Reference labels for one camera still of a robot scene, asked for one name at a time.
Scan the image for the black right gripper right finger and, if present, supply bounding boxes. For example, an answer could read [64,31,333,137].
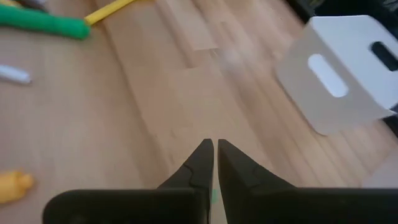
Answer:
[217,138,398,224]

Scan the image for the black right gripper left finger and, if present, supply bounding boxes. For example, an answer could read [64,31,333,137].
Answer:
[42,138,215,224]

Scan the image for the fat yellow highlighter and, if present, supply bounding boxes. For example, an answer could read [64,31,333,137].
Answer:
[0,169,35,205]

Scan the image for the yellow marker with black print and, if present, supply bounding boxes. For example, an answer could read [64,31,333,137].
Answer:
[83,0,138,26]

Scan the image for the orange and white marker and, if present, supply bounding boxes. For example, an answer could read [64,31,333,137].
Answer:
[0,63,32,85]

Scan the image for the green highlighter marker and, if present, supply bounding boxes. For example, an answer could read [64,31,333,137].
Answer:
[0,3,91,40]

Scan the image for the white plastic bin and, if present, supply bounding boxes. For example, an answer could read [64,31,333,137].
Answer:
[274,14,398,137]

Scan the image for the black aluminium table frame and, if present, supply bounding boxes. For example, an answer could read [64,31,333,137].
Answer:
[284,0,398,24]

